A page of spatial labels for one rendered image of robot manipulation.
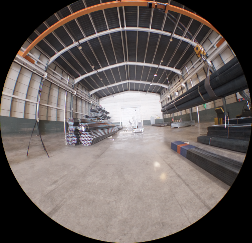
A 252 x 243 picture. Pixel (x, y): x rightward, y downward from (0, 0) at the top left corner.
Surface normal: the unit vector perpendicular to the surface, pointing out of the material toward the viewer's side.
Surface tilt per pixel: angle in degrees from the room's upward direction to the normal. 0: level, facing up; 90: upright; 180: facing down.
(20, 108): 90
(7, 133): 90
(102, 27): 170
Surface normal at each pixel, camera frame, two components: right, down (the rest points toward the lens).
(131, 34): -0.10, 0.99
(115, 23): 0.24, 0.97
